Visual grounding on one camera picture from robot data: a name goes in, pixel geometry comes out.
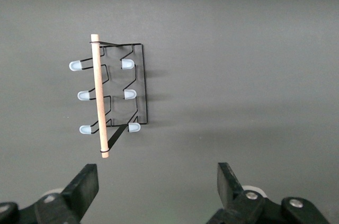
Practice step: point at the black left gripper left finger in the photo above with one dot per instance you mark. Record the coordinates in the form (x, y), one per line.
(76, 195)

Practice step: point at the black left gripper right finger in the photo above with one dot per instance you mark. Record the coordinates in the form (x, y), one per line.
(238, 202)

